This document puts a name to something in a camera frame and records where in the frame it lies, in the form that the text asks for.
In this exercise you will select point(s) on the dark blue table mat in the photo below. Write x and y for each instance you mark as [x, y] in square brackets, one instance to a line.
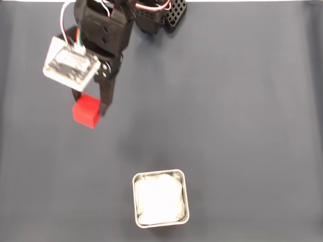
[227, 100]

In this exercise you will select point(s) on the beige square box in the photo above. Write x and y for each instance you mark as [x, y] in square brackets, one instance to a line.
[187, 196]

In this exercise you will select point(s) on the red cube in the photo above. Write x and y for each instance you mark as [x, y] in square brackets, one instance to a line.
[85, 111]

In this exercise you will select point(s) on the white tissue paper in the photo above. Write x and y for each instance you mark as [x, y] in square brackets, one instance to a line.
[159, 199]

